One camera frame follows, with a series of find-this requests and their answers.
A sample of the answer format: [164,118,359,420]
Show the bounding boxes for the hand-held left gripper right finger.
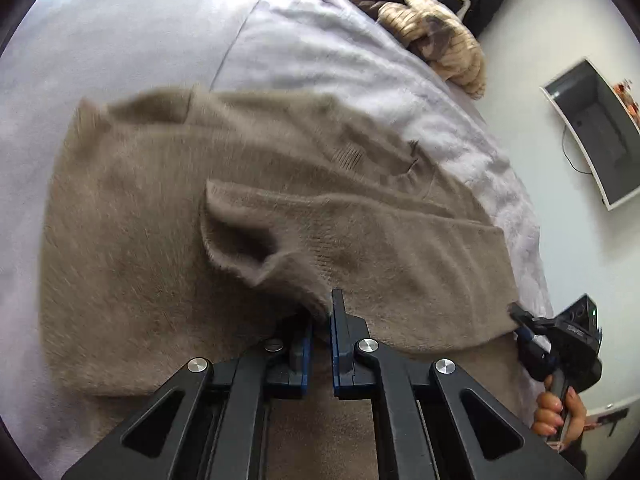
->
[330,288,586,480]

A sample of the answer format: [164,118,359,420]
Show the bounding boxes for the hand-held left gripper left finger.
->
[62,312,315,480]

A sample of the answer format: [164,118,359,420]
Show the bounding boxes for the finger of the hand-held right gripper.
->
[507,302,555,335]
[516,330,557,383]

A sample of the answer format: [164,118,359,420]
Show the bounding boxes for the taupe fuzzy sweater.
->
[39,85,522,480]

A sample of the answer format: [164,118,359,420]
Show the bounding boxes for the person's right hand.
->
[531,389,588,450]

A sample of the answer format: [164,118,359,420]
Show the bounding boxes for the beige striped crumpled cloth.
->
[324,0,487,100]

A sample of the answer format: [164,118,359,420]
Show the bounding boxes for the smooth pale grey bedsheet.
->
[0,0,282,471]

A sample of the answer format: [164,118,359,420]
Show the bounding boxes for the thin black cable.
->
[561,124,594,176]

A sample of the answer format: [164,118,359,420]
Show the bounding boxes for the white framed wall box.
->
[539,57,640,212]

